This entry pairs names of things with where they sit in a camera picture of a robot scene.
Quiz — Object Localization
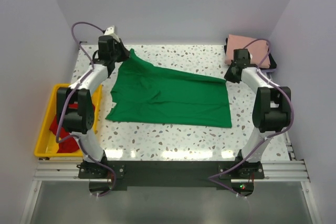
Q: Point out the green t-shirt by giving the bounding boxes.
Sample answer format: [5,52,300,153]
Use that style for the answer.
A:
[106,49,232,128]

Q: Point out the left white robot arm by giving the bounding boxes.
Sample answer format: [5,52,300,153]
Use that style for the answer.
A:
[56,26,130,178]

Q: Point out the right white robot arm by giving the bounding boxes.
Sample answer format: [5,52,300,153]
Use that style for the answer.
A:
[225,49,293,178]

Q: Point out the folded pink t-shirt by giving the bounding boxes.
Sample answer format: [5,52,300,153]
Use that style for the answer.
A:
[224,34,271,69]

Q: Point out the folded lavender t-shirt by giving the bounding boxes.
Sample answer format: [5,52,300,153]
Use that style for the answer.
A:
[263,69,276,73]

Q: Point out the folded black t-shirt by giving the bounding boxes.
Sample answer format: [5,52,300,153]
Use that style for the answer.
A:
[224,35,277,69]

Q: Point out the red t-shirt in bin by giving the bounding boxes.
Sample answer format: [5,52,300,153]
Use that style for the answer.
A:
[49,103,83,154]

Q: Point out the yellow plastic bin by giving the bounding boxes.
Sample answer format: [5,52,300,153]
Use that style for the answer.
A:
[34,83,102,158]

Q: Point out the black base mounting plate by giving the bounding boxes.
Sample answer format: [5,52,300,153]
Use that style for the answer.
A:
[77,160,265,192]

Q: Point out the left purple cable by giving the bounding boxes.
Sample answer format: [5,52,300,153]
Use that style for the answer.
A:
[55,22,118,197]

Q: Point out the purple cable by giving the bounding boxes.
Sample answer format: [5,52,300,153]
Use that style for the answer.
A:
[208,38,294,192]
[55,22,118,197]

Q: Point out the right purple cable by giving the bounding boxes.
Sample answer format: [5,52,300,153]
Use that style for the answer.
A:
[208,38,294,192]

